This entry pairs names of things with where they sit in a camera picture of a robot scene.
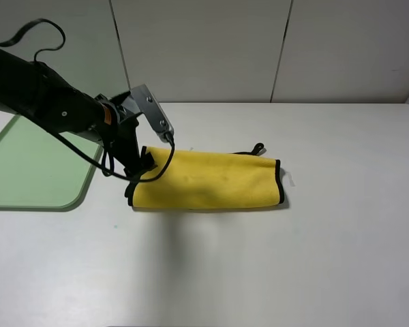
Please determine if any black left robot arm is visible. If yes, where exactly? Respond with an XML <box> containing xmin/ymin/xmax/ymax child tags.
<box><xmin>0</xmin><ymin>49</ymin><xmax>155</xmax><ymax>178</ymax></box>

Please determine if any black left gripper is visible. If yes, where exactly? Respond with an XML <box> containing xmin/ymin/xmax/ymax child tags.
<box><xmin>85</xmin><ymin>91</ymin><xmax>155</xmax><ymax>176</ymax></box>

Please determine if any black left camera cable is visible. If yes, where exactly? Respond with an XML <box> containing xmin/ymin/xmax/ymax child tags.
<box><xmin>0</xmin><ymin>17</ymin><xmax>176</xmax><ymax>183</ymax></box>

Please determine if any light green plastic tray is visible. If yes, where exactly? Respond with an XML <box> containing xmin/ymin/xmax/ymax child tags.
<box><xmin>0</xmin><ymin>116</ymin><xmax>95</xmax><ymax>211</ymax></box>

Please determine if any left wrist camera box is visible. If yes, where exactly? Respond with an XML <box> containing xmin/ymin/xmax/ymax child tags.
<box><xmin>121</xmin><ymin>84</ymin><xmax>174</xmax><ymax>144</ymax></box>

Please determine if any yellow towel with black trim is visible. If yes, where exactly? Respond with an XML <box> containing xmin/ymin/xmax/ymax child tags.
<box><xmin>125</xmin><ymin>143</ymin><xmax>285</xmax><ymax>211</ymax></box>

